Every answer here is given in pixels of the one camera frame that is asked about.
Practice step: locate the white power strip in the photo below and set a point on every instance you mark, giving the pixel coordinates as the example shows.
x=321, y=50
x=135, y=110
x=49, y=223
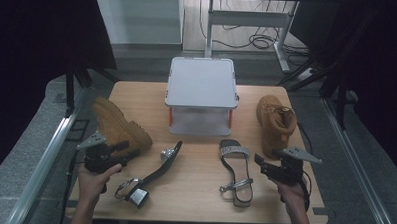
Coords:
x=305, y=74

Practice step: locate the white desk frame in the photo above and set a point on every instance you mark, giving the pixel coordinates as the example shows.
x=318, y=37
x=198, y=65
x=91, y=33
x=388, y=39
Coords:
x=246, y=18

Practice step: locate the grey two-tier shoe rack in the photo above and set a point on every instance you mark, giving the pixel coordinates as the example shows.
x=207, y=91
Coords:
x=202, y=82

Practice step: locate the black metal stand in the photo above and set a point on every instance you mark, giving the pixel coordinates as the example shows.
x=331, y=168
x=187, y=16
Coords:
x=341, y=103
x=70, y=87

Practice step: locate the person's right hand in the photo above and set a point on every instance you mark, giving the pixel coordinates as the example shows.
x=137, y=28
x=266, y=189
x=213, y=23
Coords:
x=292, y=195

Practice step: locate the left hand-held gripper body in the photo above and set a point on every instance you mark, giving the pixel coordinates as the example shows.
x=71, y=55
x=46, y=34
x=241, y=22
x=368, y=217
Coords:
x=96, y=158

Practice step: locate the white panel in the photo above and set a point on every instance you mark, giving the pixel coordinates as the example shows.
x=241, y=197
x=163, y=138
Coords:
x=139, y=20

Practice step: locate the dark curtain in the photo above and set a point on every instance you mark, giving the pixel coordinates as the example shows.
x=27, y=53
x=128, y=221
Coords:
x=28, y=52
x=381, y=65

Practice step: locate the tan suede boot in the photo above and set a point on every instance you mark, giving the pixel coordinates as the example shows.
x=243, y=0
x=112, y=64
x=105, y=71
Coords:
x=119, y=126
x=276, y=128

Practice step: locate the person's left hand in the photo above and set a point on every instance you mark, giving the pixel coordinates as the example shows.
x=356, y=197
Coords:
x=92, y=183

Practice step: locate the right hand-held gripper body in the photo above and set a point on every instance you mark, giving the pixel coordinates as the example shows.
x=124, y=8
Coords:
x=286, y=171

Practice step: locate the metal rail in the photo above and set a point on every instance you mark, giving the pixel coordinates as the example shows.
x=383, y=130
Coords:
x=358, y=171
x=41, y=163

